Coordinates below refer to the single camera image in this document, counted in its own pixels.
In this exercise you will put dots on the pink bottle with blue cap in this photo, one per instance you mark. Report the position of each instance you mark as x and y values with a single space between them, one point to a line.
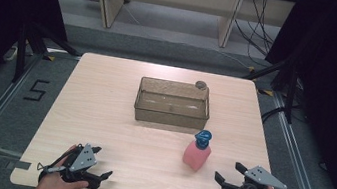
196 154

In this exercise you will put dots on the small round grey lid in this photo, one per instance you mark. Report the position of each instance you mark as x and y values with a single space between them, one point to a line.
201 85

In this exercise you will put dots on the person's left hand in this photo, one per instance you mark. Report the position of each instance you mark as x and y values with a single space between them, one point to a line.
54 185

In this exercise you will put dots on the clear brown plastic box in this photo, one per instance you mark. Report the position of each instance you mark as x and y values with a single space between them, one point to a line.
171 108

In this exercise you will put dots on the black tripod stand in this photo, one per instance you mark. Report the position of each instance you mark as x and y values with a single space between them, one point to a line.
21 52
290 92

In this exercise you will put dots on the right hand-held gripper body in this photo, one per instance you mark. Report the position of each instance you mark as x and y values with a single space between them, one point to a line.
264 178

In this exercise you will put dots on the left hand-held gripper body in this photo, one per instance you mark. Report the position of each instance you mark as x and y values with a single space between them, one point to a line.
83 158

